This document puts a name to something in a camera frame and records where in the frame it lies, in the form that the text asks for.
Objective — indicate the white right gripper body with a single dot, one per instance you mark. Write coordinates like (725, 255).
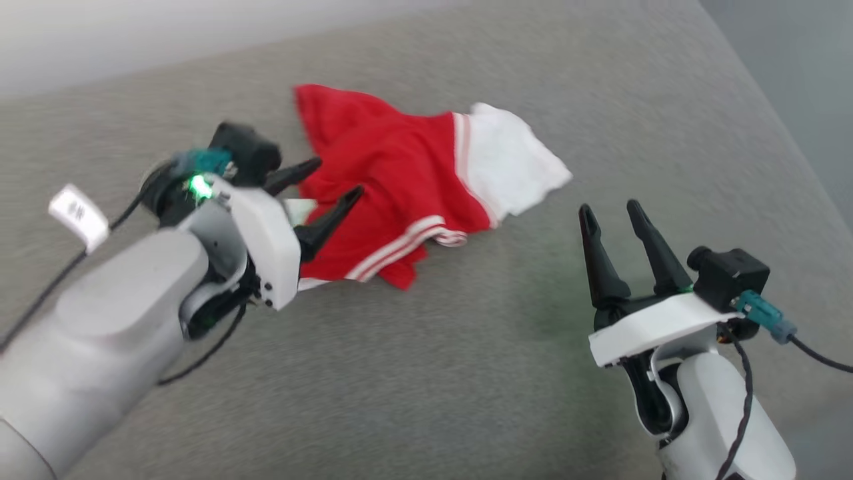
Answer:
(653, 326)

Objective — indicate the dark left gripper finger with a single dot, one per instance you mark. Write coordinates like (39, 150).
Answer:
(293, 174)
(326, 226)

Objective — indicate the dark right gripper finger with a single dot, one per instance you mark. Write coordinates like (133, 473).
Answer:
(603, 273)
(663, 263)

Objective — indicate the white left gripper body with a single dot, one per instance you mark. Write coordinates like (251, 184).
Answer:
(270, 246)

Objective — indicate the red and white shirt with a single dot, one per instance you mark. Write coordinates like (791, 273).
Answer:
(393, 180)

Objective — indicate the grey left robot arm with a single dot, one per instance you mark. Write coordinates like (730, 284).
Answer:
(100, 333)

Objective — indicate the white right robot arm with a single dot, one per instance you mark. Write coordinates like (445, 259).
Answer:
(720, 413)

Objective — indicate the grey fabric sofa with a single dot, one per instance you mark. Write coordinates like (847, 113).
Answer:
(466, 373)

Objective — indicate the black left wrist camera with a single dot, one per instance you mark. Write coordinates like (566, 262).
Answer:
(246, 150)

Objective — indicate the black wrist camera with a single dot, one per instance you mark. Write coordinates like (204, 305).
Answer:
(730, 276)
(246, 150)

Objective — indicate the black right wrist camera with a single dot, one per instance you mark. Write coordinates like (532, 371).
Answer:
(730, 276)

